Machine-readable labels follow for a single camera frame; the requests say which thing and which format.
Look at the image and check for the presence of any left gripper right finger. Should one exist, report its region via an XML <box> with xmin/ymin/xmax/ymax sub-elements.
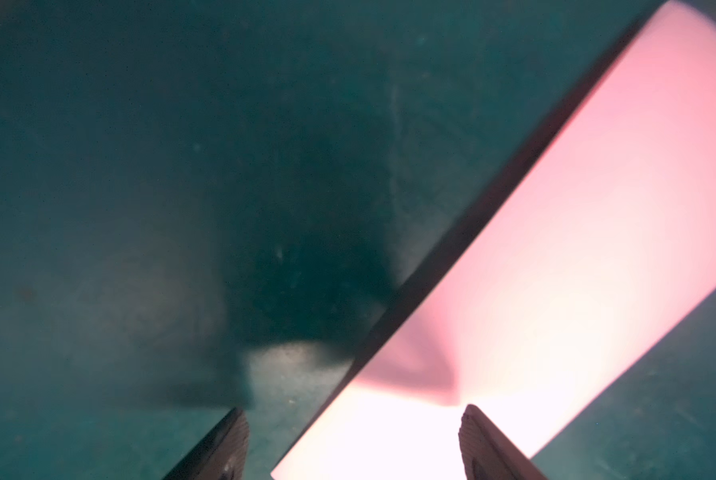
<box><xmin>458</xmin><ymin>404</ymin><xmax>547</xmax><ymax>480</ymax></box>

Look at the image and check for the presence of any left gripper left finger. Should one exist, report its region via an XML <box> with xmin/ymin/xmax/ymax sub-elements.
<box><xmin>163</xmin><ymin>408</ymin><xmax>250</xmax><ymax>480</ymax></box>

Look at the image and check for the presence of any pink square paper sheet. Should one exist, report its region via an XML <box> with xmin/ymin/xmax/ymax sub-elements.
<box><xmin>272</xmin><ymin>1</ymin><xmax>716</xmax><ymax>479</ymax></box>

